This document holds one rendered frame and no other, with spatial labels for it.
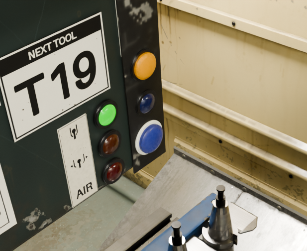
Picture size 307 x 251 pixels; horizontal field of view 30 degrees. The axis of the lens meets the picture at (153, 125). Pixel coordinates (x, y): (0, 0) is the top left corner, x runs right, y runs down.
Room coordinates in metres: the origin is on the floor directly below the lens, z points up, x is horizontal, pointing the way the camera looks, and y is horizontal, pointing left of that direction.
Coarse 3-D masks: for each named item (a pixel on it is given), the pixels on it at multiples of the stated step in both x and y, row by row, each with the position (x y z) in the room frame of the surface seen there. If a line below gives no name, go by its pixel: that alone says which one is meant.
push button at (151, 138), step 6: (150, 126) 0.43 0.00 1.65; (156, 126) 0.44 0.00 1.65; (144, 132) 0.43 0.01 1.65; (150, 132) 0.43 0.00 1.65; (156, 132) 0.43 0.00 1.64; (162, 132) 0.44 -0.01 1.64; (144, 138) 0.42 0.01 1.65; (150, 138) 0.43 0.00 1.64; (156, 138) 0.43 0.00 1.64; (162, 138) 0.44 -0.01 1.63; (144, 144) 0.42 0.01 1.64; (150, 144) 0.43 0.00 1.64; (156, 144) 0.43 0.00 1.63; (144, 150) 0.42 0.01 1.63; (150, 150) 0.43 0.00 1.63
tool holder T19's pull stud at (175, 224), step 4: (172, 224) 0.62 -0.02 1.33; (176, 224) 0.62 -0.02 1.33; (180, 224) 0.62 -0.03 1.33; (176, 228) 0.61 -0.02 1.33; (172, 232) 0.62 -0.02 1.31; (176, 232) 0.62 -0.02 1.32; (180, 232) 0.62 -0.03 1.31; (172, 236) 0.62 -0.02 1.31; (176, 236) 0.62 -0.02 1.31; (180, 236) 0.62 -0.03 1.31; (172, 240) 0.62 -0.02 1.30; (176, 240) 0.61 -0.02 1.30; (180, 240) 0.61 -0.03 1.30
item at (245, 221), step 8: (232, 208) 0.76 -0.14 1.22; (240, 208) 0.76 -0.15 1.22; (232, 216) 0.74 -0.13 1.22; (240, 216) 0.74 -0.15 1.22; (248, 216) 0.74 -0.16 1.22; (256, 216) 0.74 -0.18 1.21; (240, 224) 0.72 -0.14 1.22; (248, 224) 0.72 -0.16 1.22; (256, 224) 0.72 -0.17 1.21; (240, 232) 0.70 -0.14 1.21
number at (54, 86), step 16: (80, 48) 0.39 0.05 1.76; (96, 48) 0.40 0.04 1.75; (48, 64) 0.37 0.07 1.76; (64, 64) 0.38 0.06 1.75; (80, 64) 0.39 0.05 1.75; (96, 64) 0.40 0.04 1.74; (48, 80) 0.37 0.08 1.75; (64, 80) 0.38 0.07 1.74; (80, 80) 0.39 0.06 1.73; (96, 80) 0.40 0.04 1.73; (64, 96) 0.38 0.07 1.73; (80, 96) 0.39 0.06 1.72
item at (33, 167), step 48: (0, 0) 0.36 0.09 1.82; (48, 0) 0.38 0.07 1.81; (96, 0) 0.41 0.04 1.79; (0, 48) 0.35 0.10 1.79; (0, 96) 0.34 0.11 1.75; (96, 96) 0.40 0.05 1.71; (0, 144) 0.34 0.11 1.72; (48, 144) 0.36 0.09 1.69; (96, 144) 0.40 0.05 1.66; (48, 192) 0.36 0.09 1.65; (96, 192) 0.40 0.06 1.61; (0, 240) 0.32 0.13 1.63
